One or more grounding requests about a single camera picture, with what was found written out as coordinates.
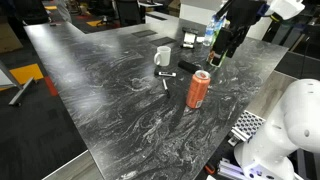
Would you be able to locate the aluminium extrusion bar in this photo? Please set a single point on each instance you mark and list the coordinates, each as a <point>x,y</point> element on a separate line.
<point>230,170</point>

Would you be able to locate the clear plastic water bottle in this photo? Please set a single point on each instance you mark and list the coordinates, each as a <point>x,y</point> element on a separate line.
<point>209,31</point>

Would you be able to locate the black office chair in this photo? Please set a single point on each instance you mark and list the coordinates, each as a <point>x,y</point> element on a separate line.
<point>129,11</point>

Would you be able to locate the orange bottle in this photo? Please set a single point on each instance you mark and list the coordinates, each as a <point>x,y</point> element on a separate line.
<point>197,90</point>

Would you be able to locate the black grey marker pen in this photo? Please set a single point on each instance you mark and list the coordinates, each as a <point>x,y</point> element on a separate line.
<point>165,87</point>

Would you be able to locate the small white paper scrap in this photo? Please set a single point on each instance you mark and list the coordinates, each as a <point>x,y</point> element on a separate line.
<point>200,39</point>

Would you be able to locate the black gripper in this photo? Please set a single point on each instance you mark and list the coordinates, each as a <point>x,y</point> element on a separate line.
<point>245,13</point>

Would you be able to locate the perforated metal plate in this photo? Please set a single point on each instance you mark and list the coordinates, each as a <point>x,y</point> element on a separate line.
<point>248,125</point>

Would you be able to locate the white desk partition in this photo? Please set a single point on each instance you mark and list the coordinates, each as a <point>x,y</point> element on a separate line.
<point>196,11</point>

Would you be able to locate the black table mat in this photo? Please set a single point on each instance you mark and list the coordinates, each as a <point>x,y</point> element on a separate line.
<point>156,16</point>
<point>144,33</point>

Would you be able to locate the grey metal stand frame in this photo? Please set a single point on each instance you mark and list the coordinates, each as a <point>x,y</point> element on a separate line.
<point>20,88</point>

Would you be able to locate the small black box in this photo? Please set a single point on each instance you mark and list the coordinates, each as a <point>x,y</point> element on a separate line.
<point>189,37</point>

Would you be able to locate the black eraser block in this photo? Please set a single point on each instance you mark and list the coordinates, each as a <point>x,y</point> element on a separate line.
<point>188,66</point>

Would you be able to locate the white ceramic mug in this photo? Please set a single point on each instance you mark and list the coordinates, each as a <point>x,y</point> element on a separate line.
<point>163,56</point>

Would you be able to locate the black marker white label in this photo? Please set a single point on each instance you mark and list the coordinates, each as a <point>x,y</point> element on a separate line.
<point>166,74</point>

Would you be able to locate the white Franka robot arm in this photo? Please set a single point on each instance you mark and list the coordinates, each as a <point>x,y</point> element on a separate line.
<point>293,126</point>

